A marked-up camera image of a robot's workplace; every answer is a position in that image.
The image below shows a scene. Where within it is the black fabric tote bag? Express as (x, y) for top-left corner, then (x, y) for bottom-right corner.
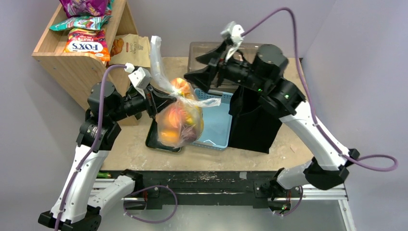
(228, 86), (282, 154)

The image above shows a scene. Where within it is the smoky clear storage box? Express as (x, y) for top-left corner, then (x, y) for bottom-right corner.
(187, 42), (261, 93)

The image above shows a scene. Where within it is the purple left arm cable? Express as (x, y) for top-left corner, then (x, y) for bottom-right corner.
(53, 64), (179, 231)

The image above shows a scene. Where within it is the dark green tray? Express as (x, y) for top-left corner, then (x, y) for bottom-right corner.
(145, 119), (182, 153)

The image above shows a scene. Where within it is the beige cassava chips bag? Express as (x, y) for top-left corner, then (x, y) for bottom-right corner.
(109, 34), (151, 68)

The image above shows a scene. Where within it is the black table front rail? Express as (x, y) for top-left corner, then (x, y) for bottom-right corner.
(123, 170), (301, 210)

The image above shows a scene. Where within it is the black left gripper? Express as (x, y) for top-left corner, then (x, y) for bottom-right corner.
(109, 81), (176, 122)

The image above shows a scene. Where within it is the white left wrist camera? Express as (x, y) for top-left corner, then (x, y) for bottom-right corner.
(124, 63), (152, 90)

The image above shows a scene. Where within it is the purple snack bag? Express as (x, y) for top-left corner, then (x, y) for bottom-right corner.
(59, 0), (111, 18)

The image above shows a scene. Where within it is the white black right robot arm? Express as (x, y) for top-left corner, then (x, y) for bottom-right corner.
(184, 42), (360, 214)

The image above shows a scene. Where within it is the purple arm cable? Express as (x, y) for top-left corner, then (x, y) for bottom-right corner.
(241, 7), (399, 172)
(53, 64), (179, 231)

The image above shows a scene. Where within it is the Fox's candy bag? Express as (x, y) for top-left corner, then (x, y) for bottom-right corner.
(64, 28), (111, 62)

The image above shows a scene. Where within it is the light blue plastic basket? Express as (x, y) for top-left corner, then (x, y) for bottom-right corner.
(192, 88), (233, 151)

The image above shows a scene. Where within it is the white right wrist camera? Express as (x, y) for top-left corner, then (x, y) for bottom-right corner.
(220, 21), (244, 62)

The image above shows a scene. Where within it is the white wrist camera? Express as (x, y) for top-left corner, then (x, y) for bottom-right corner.
(124, 63), (152, 90)
(220, 21), (244, 62)

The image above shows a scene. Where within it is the teal snack bag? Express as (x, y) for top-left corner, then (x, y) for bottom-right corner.
(49, 15), (112, 31)

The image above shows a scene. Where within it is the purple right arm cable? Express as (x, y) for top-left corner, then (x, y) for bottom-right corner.
(241, 7), (399, 172)

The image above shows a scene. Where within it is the clear plastic grocery bag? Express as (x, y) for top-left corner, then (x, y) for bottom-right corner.
(150, 36), (221, 148)

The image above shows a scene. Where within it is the aluminium frame rail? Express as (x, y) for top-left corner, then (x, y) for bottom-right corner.
(90, 179), (356, 231)

